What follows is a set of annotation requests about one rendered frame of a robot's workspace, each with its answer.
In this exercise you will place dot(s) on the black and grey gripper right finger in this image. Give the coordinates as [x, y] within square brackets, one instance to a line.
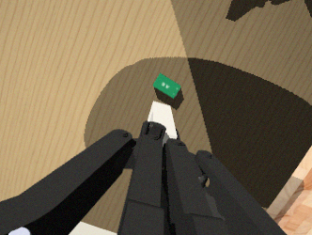
[186, 207]

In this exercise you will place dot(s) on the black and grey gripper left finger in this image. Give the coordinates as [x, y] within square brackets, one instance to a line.
[56, 204]

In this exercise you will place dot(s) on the green nine-volt battery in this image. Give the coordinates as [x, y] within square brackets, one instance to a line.
[167, 86]

